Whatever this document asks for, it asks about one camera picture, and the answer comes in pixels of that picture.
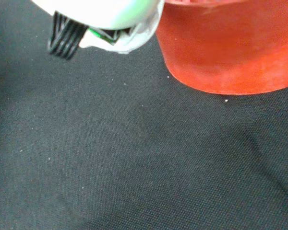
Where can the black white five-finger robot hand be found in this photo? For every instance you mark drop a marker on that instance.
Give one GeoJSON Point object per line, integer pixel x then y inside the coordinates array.
{"type": "Point", "coordinates": [105, 16]}

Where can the black bench cloth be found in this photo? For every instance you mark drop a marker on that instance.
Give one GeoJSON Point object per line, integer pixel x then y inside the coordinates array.
{"type": "Point", "coordinates": [134, 155]}

